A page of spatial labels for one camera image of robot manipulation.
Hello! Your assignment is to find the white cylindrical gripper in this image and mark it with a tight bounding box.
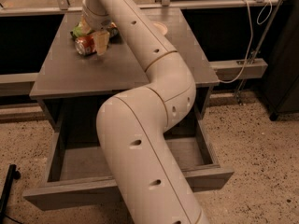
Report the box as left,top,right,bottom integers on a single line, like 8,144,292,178
78,0,111,55

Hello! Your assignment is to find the red coke can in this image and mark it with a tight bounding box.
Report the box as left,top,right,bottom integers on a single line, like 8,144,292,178
75,35,96,56

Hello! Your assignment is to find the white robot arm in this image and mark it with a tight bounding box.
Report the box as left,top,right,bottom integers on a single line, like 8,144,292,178
83,0,209,224

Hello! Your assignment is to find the grey open top drawer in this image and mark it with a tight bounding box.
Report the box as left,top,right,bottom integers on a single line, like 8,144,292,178
23,96,234,211

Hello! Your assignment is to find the green chip bag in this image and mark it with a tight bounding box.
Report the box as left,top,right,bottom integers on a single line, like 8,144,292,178
70,22,119,40

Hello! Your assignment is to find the grey wooden cabinet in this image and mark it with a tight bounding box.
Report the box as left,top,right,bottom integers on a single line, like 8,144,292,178
30,8,219,126

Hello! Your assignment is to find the white paper bowl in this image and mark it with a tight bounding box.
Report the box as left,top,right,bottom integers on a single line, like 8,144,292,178
153,21,168,35

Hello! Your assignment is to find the black pole base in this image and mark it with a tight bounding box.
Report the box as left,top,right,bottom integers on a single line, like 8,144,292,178
0,164,21,224

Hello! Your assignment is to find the metal railing frame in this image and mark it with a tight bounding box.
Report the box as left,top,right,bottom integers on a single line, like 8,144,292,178
0,0,291,17

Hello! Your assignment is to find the white cable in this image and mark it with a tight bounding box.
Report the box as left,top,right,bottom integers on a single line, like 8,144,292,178
218,0,273,85

